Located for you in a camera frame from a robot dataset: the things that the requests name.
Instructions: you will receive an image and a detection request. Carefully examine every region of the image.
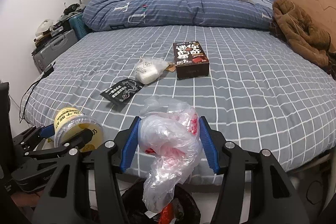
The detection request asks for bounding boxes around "yellow yogurt cup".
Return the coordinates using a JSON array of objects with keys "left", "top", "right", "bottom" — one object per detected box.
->
[{"left": 54, "top": 107, "right": 104, "bottom": 152}]

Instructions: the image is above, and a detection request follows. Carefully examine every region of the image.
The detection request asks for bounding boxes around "clear plastic bag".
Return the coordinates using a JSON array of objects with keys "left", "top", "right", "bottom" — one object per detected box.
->
[{"left": 138, "top": 96, "right": 203, "bottom": 213}]

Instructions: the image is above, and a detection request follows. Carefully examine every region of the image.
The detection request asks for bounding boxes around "white cotton pad pouch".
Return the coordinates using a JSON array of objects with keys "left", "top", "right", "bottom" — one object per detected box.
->
[{"left": 135, "top": 57, "right": 169, "bottom": 85}]

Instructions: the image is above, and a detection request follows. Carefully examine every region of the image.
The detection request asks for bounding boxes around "dark brown chocolate snack box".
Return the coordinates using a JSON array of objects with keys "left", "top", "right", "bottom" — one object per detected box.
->
[{"left": 173, "top": 41, "right": 210, "bottom": 80}]

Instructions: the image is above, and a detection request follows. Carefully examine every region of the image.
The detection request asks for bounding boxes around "black trash bin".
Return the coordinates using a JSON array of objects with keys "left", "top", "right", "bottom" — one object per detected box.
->
[{"left": 122, "top": 181, "right": 201, "bottom": 223}]

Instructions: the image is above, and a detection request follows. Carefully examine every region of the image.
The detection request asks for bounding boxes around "operator hand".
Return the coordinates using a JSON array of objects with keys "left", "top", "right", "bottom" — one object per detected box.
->
[{"left": 11, "top": 192, "right": 40, "bottom": 207}]

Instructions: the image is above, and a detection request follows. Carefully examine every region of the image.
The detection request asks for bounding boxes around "grey suitcase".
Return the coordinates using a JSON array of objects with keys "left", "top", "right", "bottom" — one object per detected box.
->
[{"left": 31, "top": 30, "right": 78, "bottom": 73}]

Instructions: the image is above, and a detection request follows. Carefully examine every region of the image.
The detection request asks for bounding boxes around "grey checked bed sheet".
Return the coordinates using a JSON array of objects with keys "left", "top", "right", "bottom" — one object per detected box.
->
[{"left": 22, "top": 26, "right": 335, "bottom": 171}]

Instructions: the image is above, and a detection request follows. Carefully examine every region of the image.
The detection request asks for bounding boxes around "black foil sachet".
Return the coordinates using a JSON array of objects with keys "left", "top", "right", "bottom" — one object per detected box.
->
[{"left": 100, "top": 79, "right": 144, "bottom": 105}]

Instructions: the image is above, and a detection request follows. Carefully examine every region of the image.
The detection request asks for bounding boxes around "brown fleece jacket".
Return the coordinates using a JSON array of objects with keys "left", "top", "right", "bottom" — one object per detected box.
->
[{"left": 269, "top": 0, "right": 335, "bottom": 78}]

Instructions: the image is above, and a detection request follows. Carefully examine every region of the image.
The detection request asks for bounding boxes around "blue striped duvet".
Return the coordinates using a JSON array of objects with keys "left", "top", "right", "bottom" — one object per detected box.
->
[{"left": 82, "top": 0, "right": 273, "bottom": 32}]

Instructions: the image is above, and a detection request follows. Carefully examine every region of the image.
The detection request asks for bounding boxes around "wooden headboard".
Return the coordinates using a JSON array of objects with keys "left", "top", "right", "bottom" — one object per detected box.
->
[{"left": 290, "top": 0, "right": 336, "bottom": 49}]

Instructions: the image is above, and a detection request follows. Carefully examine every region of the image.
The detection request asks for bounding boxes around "black charging cable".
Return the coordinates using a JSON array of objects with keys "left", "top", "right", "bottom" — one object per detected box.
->
[{"left": 18, "top": 61, "right": 56, "bottom": 123}]

